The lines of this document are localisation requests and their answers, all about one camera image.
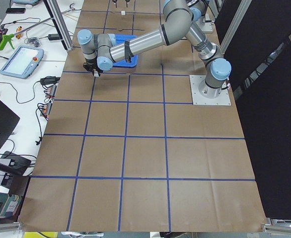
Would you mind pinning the blue plastic tray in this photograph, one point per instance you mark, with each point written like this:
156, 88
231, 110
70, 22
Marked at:
120, 38

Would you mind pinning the black power adapter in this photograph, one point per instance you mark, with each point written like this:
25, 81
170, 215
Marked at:
53, 37

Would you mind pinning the black smartphone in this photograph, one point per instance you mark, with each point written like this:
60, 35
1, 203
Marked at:
15, 10

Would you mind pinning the orange usb hub upper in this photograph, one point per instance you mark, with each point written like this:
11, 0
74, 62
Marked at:
51, 91

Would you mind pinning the orange usb hub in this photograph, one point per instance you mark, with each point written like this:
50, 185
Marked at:
51, 91
45, 109

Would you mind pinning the blue teach pendant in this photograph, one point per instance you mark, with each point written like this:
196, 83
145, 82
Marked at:
22, 62

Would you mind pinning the orange usb hub lower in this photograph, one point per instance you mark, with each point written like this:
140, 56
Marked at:
45, 109

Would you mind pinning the brown paper table cover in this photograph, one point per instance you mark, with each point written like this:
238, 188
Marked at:
130, 152

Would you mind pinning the aluminium frame post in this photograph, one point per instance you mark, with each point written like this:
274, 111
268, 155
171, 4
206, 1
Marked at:
59, 23

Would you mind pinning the green handled reach grabber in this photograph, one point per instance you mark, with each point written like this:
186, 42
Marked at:
8, 38

